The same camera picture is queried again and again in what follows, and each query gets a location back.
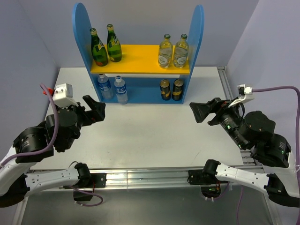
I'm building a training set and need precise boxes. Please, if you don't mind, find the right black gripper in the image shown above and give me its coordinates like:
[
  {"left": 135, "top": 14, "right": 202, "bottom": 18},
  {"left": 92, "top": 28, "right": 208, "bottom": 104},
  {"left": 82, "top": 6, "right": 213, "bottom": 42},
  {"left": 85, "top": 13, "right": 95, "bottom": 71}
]
[{"left": 187, "top": 96, "right": 246, "bottom": 148}]

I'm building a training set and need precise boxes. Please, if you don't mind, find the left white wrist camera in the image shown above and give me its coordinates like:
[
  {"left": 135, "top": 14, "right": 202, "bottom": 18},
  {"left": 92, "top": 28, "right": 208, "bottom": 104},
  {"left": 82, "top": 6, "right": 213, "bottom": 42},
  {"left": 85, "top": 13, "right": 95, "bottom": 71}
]
[{"left": 46, "top": 83, "right": 78, "bottom": 109}]

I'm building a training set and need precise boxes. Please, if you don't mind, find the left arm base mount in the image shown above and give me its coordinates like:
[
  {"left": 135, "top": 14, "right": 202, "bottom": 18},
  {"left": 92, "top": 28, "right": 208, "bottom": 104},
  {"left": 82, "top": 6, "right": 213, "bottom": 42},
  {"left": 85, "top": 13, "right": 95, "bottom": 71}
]
[{"left": 63, "top": 173, "right": 106, "bottom": 207}]

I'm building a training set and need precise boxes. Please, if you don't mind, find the blue and yellow shelf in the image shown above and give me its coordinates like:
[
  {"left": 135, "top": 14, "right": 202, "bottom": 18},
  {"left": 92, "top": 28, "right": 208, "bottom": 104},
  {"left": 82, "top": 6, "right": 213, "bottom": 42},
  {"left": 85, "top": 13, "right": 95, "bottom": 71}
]
[{"left": 72, "top": 2, "right": 204, "bottom": 104}]

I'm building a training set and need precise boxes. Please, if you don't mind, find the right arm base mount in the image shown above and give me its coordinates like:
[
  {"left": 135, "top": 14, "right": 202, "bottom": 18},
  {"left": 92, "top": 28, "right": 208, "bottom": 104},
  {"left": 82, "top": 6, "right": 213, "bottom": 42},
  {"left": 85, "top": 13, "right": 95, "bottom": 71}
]
[{"left": 187, "top": 169, "right": 230, "bottom": 202}]

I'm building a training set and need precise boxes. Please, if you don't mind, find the left black can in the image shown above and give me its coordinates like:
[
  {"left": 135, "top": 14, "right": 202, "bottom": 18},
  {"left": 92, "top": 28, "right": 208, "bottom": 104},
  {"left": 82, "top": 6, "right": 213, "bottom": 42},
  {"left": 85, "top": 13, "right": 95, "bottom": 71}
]
[{"left": 160, "top": 79, "right": 171, "bottom": 101}]

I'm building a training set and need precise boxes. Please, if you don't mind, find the right black can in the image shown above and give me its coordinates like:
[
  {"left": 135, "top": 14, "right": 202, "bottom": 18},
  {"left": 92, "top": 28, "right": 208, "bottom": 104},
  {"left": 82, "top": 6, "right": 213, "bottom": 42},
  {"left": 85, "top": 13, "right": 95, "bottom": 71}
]
[{"left": 172, "top": 79, "right": 184, "bottom": 101}]

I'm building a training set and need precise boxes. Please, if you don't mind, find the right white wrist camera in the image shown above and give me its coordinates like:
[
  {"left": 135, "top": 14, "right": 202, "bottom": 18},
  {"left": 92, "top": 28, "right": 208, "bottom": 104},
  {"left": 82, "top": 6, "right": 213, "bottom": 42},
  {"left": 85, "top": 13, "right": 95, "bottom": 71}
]
[{"left": 228, "top": 84, "right": 255, "bottom": 108}]

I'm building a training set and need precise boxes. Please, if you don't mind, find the aluminium side rail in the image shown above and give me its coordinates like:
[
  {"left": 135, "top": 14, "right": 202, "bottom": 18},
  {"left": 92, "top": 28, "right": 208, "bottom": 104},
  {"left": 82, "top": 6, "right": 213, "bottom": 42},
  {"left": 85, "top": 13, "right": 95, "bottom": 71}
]
[{"left": 217, "top": 67, "right": 261, "bottom": 167}]

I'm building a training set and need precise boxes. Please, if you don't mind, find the green glass bottle front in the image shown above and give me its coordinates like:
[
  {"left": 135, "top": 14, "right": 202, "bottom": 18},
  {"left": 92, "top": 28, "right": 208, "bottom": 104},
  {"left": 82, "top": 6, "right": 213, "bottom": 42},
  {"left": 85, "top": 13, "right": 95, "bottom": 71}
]
[{"left": 107, "top": 24, "right": 122, "bottom": 62}]

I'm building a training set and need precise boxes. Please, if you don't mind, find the plastic water bottle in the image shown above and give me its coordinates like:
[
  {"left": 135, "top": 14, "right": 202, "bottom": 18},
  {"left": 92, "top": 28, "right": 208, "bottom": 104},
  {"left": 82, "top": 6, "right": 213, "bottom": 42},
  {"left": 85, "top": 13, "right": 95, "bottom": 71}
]
[
  {"left": 97, "top": 74, "right": 113, "bottom": 100},
  {"left": 114, "top": 75, "right": 128, "bottom": 105}
]

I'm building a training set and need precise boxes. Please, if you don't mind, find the black can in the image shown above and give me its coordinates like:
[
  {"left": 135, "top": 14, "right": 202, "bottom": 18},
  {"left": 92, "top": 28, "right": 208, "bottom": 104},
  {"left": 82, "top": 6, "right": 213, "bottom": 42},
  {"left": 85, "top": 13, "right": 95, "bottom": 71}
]
[
  {"left": 160, "top": 79, "right": 171, "bottom": 101},
  {"left": 172, "top": 79, "right": 184, "bottom": 101}
]

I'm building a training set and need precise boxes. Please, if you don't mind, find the plastic water bottle front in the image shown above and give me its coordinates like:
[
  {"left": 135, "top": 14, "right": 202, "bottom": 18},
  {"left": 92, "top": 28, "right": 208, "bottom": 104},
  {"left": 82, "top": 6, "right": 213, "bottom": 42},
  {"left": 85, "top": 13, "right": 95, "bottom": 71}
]
[{"left": 97, "top": 74, "right": 113, "bottom": 100}]

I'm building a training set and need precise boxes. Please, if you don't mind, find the green glass bottle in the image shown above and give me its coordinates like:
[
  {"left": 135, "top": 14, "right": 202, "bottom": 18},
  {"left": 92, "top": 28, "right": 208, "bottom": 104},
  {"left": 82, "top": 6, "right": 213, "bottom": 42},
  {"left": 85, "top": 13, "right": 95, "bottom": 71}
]
[
  {"left": 107, "top": 24, "right": 122, "bottom": 62},
  {"left": 90, "top": 28, "right": 108, "bottom": 67}
]

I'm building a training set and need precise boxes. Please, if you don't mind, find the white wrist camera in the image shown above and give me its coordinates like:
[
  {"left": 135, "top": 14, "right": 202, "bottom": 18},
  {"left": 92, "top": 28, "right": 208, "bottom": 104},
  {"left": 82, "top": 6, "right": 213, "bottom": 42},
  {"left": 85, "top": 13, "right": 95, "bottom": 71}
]
[
  {"left": 46, "top": 83, "right": 78, "bottom": 109},
  {"left": 228, "top": 84, "right": 255, "bottom": 108}
]

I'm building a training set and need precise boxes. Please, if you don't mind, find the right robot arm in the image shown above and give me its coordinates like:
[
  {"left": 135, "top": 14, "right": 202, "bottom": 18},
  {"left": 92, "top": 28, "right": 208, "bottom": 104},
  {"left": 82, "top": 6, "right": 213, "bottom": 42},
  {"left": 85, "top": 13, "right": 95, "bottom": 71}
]
[{"left": 187, "top": 97, "right": 300, "bottom": 208}]

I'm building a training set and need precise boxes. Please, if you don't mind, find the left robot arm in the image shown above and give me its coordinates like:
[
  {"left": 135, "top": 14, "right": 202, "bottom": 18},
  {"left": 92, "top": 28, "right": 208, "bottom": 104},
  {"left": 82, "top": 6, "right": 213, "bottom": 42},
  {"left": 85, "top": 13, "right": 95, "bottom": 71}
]
[{"left": 0, "top": 95, "right": 106, "bottom": 208}]

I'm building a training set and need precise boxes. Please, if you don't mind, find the clear glass bottle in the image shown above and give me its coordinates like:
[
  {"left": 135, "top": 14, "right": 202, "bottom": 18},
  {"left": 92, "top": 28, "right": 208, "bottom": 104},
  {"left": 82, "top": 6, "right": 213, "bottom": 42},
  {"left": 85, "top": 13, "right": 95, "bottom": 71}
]
[
  {"left": 158, "top": 34, "right": 173, "bottom": 68},
  {"left": 173, "top": 34, "right": 189, "bottom": 68}
]

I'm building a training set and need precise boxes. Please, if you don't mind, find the aluminium front rail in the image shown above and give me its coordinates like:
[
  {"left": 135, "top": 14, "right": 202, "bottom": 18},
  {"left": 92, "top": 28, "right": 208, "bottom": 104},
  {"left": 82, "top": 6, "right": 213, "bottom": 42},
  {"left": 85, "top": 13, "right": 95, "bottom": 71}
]
[{"left": 25, "top": 168, "right": 190, "bottom": 194}]

